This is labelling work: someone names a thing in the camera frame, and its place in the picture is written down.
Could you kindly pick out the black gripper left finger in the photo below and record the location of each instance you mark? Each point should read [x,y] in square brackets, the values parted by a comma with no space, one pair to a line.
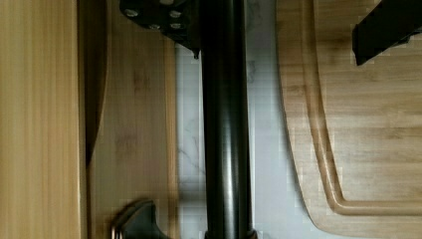
[178,20]

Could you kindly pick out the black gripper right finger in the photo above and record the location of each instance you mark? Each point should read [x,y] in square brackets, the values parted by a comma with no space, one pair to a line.
[390,23]

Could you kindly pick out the black drawer handle bar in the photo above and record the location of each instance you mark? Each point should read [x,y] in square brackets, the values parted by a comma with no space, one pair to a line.
[225,109]

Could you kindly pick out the bamboo drawer front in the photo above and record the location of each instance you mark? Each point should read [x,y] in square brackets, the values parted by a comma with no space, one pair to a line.
[130,118]

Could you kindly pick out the bamboo drawer box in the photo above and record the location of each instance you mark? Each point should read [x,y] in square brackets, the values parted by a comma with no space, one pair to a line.
[42,171]

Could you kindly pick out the bamboo cutting board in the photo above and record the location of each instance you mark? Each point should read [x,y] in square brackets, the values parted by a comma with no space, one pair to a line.
[354,131]

